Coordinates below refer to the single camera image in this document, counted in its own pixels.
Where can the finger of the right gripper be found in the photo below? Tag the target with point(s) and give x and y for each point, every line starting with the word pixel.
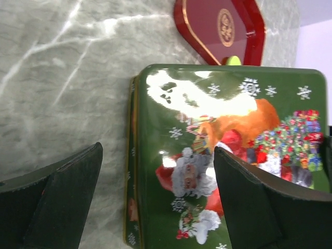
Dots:
pixel 326 155

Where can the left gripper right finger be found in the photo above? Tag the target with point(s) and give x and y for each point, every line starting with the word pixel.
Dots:
pixel 265 211

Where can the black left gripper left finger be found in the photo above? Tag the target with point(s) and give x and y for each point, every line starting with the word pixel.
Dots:
pixel 48 208

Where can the gold tin lid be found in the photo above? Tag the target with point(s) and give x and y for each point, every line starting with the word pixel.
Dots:
pixel 270 117

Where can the green gold cookie tin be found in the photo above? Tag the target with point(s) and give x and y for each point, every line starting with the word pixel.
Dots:
pixel 131 224

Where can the red rectangular tray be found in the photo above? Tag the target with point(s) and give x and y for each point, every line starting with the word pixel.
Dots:
pixel 219 29

